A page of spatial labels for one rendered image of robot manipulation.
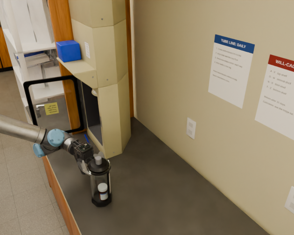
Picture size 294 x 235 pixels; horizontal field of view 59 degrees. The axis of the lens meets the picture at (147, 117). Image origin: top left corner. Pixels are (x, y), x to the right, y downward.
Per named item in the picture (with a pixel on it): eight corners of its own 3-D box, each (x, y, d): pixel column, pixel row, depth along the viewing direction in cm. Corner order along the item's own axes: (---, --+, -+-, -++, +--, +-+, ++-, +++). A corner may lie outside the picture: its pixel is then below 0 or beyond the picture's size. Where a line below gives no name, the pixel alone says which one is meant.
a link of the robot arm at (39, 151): (35, 139, 121) (57, 131, 128) (30, 146, 129) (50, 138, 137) (42, 155, 120) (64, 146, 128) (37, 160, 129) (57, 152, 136)
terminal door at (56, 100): (84, 129, 178) (76, 74, 158) (37, 139, 168) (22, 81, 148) (84, 129, 178) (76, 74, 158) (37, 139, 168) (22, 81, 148)
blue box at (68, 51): (75, 55, 151) (73, 39, 147) (81, 59, 144) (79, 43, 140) (58, 58, 147) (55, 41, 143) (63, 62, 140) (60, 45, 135)
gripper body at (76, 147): (80, 153, 118) (66, 142, 126) (82, 168, 123) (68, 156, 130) (94, 146, 123) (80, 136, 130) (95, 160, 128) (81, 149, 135)
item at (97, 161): (113, 169, 120) (113, 157, 116) (97, 179, 114) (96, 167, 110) (101, 159, 125) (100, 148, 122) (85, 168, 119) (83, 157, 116)
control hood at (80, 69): (78, 70, 159) (75, 53, 154) (98, 88, 135) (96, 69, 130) (59, 73, 153) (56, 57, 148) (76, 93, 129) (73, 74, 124)
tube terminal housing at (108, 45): (119, 124, 193) (111, 14, 155) (141, 146, 169) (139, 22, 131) (87, 134, 182) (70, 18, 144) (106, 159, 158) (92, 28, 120)
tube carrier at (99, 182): (117, 196, 130) (115, 164, 119) (100, 210, 123) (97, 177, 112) (102, 186, 136) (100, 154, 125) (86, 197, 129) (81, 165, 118)
